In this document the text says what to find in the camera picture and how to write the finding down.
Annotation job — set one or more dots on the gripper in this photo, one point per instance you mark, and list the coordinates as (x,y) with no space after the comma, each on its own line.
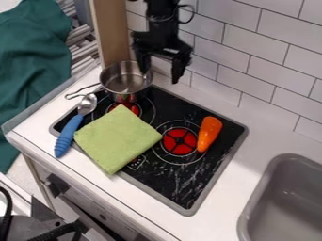
(161,42)

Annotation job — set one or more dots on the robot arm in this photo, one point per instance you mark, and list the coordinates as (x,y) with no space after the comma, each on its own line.
(161,12)

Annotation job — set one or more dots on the silver pan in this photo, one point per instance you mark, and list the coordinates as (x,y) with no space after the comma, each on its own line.
(125,79)

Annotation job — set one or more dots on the wooden board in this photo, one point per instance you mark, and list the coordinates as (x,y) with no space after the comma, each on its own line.
(111,31)

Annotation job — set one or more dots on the orange toy carrot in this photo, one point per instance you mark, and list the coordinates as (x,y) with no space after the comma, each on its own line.
(208,133)

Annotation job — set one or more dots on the light green cloth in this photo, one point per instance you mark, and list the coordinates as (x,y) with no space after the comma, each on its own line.
(116,138)

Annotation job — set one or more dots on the toy stove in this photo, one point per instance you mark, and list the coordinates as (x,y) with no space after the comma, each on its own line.
(167,157)

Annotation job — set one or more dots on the dark green cloth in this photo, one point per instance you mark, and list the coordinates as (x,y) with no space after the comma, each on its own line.
(29,69)

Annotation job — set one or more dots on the toy sink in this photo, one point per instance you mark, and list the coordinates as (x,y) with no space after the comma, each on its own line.
(285,200)

